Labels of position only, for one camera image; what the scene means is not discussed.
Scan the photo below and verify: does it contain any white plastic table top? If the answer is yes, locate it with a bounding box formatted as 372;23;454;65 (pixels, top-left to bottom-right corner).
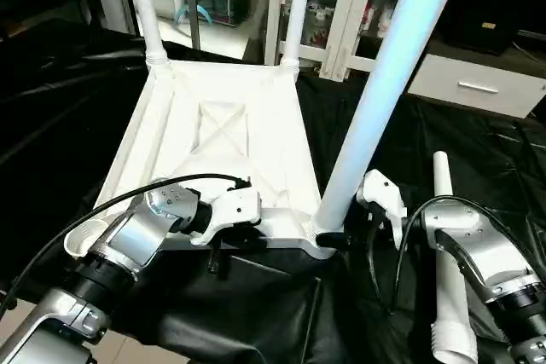
64;59;344;261

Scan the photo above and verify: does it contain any white plastic table leg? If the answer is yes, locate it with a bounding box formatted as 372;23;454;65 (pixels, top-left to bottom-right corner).
280;0;315;77
311;0;466;239
125;0;171;72
431;151;480;364

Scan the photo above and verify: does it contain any white drawer unit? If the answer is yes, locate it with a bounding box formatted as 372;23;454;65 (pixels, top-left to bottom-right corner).
408;53;546;119

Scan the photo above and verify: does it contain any black plastic mat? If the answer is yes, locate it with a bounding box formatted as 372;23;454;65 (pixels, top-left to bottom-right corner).
0;23;546;364

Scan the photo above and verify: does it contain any white glass-door cabinet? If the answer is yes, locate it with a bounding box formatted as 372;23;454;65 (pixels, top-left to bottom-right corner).
264;0;458;84

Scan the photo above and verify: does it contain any light blue plastic object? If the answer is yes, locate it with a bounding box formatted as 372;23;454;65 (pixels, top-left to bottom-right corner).
174;3;216;27

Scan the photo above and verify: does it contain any grey metal pole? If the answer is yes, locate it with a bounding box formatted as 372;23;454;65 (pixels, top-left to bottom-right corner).
185;0;206;51

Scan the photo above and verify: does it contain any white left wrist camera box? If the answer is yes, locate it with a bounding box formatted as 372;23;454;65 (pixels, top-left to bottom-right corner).
189;187;264;248

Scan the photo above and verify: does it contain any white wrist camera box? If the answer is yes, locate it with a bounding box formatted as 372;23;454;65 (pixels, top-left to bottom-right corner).
355;170;409;251
189;187;264;248

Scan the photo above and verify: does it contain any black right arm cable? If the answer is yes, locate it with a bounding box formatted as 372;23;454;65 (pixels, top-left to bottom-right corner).
367;196;523;315

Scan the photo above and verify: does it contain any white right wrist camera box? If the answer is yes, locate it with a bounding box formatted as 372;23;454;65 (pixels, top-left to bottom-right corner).
355;170;409;251

